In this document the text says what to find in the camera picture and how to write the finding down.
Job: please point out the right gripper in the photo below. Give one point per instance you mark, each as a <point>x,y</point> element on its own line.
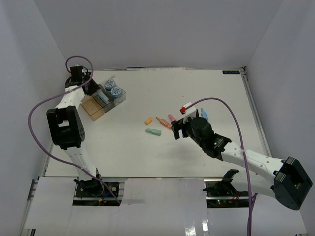
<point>178,125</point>

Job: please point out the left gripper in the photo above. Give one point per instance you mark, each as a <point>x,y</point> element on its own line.
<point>94,89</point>

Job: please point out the blue lidded jar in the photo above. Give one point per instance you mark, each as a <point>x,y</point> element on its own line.
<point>109,84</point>
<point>116,92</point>

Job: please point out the green capped highlighter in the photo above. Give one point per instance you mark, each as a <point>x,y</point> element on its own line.
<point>97,98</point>

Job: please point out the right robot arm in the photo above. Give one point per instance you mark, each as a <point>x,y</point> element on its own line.
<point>284,180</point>

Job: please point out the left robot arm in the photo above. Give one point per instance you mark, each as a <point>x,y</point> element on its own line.
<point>65,125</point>

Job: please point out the pink transparent highlighter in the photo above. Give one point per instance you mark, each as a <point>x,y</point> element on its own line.
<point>171,117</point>

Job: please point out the orange transparent highlighter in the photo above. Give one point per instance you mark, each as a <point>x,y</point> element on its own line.
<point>164,123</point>

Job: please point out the orange transparent tray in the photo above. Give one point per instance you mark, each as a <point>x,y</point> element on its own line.
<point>92,108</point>

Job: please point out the grey transparent tray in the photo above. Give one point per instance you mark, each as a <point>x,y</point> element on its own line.
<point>106,108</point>

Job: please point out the green transparent highlighter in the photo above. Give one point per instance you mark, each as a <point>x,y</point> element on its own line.
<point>155,132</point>

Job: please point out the orange highlighter cap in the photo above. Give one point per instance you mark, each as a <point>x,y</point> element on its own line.
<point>148,120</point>

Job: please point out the clear transparent tray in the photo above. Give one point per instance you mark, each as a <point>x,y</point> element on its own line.
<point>120,100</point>

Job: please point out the blue transparent highlighter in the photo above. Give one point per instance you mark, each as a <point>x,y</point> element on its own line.
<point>204,114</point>

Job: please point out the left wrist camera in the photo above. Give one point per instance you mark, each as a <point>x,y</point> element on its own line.
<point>78,71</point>

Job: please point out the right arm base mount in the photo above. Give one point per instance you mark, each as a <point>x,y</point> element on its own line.
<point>223,187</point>

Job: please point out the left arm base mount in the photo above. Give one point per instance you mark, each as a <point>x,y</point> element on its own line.
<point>88,189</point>

